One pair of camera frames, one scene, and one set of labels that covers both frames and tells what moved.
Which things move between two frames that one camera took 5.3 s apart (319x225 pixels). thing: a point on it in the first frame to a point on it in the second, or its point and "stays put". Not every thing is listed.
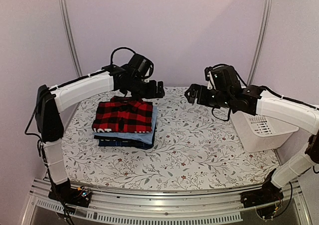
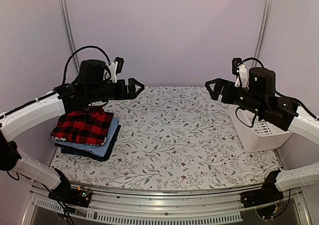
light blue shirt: [144, 137] to [100, 150]
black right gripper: [194, 89] to [220, 84]
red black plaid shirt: [122, 114] to [86, 126]
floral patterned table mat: [192, 151] stays put
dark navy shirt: [110, 141] to [86, 154]
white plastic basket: [258, 133] stays put
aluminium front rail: [109, 207] stays put
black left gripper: [152, 93] to [122, 93]
